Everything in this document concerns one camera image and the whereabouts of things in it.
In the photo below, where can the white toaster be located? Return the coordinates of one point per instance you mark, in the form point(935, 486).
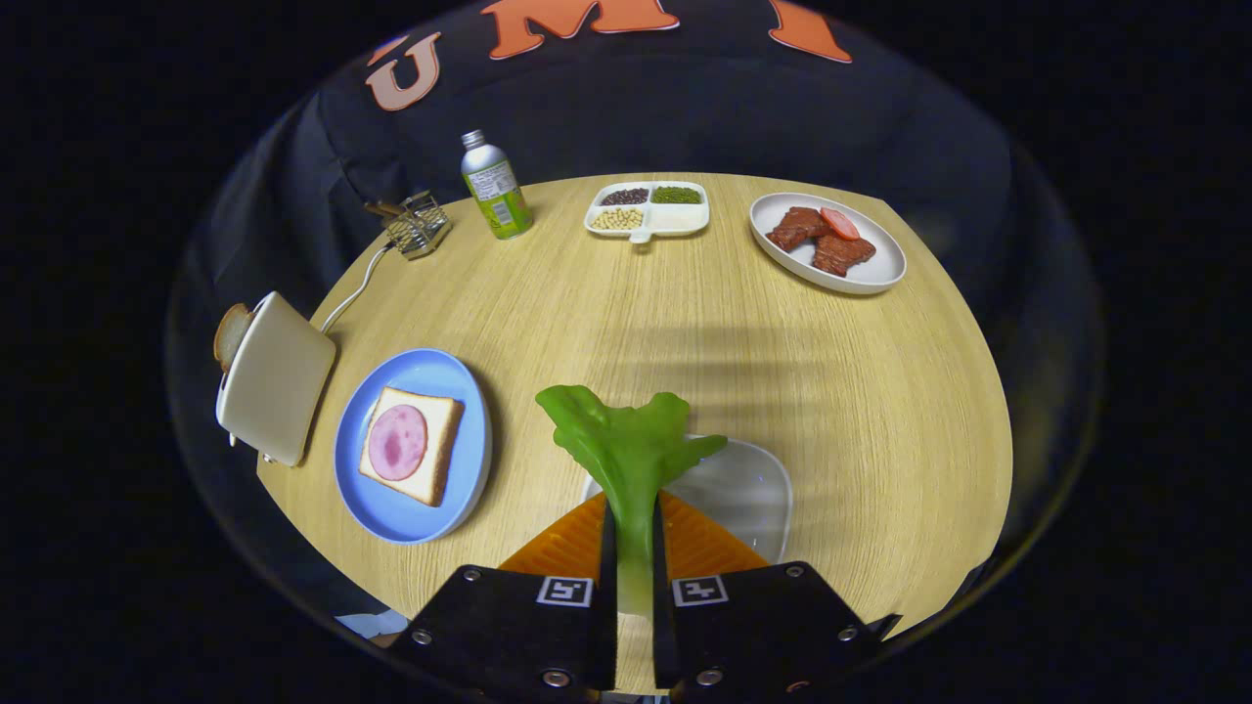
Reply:
point(279, 376)

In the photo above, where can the white square plate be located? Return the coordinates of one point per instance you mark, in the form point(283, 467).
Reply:
point(743, 489)

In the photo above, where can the silver bottle green label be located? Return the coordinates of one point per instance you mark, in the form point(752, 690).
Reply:
point(499, 196)

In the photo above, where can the green lettuce leaf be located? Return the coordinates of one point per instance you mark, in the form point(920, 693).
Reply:
point(631, 460)

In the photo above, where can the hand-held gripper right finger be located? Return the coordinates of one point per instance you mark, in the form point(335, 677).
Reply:
point(661, 587)

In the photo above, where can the black backdrop cloth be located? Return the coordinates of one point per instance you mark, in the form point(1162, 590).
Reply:
point(685, 117)

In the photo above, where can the pile of yellow soybeans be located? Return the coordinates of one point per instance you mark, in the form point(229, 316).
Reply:
point(617, 219)

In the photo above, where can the toasted bread slice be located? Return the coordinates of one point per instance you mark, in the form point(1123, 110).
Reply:
point(231, 334)

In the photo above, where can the blue round plate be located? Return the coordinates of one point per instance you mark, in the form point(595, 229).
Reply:
point(421, 370)

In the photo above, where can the white oval plate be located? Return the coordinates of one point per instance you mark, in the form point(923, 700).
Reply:
point(875, 259)

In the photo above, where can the brown meat slice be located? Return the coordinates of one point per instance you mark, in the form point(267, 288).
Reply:
point(794, 228)
point(843, 256)

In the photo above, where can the pile of dark red beans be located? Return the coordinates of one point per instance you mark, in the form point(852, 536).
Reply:
point(625, 197)

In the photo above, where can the pile of green beans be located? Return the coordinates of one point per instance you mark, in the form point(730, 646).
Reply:
point(677, 196)

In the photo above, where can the pink ham slice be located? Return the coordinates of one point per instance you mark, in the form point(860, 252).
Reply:
point(398, 442)

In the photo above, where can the red sausage slice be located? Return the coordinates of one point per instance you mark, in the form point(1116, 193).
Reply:
point(840, 224)

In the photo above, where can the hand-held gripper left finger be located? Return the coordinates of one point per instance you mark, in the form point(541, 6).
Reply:
point(608, 587)

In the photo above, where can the white divided dish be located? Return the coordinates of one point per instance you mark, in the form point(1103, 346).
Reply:
point(680, 221)

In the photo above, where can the white bread slice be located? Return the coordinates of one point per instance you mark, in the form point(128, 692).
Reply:
point(442, 464)

